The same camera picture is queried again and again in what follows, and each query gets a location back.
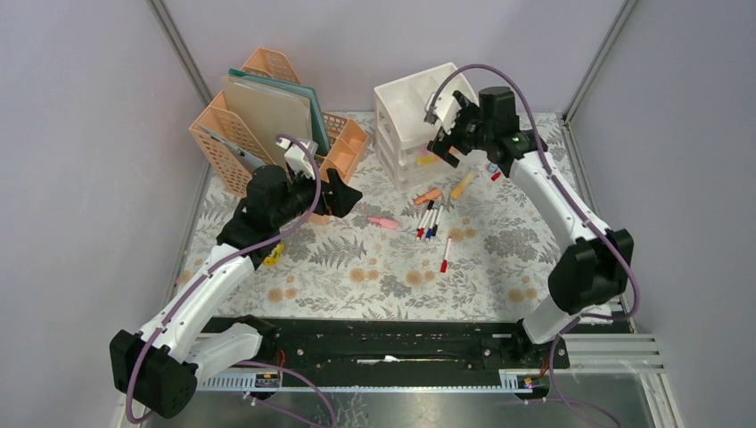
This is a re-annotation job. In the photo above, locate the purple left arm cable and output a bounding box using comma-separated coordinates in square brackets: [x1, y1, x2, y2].
[124, 134, 338, 428]

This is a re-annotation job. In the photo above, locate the teal file folder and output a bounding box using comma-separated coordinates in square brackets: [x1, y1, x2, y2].
[228, 68, 331, 157]

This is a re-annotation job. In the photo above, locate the red cap whiteboard marker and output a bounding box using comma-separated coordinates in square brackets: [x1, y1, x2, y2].
[415, 209, 433, 241]

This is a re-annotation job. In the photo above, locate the yellow pink highlighter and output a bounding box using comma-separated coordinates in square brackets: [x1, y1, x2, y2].
[415, 153, 439, 167]

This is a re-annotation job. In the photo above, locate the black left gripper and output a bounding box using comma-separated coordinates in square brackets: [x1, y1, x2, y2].
[272, 163, 362, 227]

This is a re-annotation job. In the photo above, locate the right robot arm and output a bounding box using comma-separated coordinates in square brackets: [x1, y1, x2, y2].
[425, 86, 634, 367]

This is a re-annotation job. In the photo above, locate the right aluminium frame post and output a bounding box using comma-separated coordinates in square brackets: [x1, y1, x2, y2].
[562, 0, 639, 124]

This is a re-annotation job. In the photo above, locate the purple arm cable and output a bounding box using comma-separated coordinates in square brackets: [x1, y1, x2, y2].
[426, 63, 642, 426]
[124, 134, 338, 428]

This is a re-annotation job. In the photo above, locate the orange plastic file organizer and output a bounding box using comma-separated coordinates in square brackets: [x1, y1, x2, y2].
[190, 47, 368, 197]

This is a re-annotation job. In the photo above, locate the orange highlighter centre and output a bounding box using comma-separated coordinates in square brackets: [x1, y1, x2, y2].
[414, 188, 442, 206]

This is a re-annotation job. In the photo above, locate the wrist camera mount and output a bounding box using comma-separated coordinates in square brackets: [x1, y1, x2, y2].
[284, 141, 318, 180]
[423, 90, 470, 134]

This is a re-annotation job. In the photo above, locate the white plastic drawer unit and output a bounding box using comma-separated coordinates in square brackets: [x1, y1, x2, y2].
[374, 62, 478, 192]

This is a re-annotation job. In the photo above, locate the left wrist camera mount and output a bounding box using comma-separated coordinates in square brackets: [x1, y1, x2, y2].
[284, 141, 318, 180]

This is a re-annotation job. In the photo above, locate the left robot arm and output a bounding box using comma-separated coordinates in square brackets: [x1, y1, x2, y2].
[109, 165, 363, 418]

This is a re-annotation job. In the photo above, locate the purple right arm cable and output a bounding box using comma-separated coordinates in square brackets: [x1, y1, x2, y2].
[426, 63, 642, 426]

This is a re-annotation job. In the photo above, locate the left aluminium frame post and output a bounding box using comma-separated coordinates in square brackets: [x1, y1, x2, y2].
[146, 0, 214, 105]

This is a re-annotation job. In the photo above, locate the aluminium frame post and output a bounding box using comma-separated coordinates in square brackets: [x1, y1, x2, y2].
[146, 0, 214, 105]
[562, 0, 639, 124]

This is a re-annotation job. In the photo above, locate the floral patterned table mat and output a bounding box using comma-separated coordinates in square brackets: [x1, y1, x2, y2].
[171, 111, 615, 325]

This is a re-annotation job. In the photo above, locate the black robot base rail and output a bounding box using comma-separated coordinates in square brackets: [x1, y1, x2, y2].
[201, 317, 571, 390]

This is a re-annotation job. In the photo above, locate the yellow owl eraser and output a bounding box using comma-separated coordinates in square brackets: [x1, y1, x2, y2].
[263, 243, 285, 267]

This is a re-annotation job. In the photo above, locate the beige file folder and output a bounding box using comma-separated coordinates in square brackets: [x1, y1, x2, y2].
[221, 76, 312, 167]

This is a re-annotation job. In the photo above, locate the yellow orange highlighter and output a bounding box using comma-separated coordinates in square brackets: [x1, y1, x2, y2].
[449, 171, 477, 200]

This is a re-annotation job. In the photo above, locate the black cap whiteboard marker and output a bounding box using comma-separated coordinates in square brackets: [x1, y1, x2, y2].
[417, 200, 434, 231]

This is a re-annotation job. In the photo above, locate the light blue clipboard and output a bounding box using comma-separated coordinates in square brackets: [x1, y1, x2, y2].
[194, 122, 265, 173]

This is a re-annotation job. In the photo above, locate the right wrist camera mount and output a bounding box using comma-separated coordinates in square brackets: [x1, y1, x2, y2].
[423, 90, 470, 134]

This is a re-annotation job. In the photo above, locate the blue cap whiteboard marker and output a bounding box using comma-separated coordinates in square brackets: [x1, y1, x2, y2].
[423, 208, 439, 241]

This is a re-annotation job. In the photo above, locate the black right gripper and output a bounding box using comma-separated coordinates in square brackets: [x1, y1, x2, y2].
[426, 97, 492, 169]

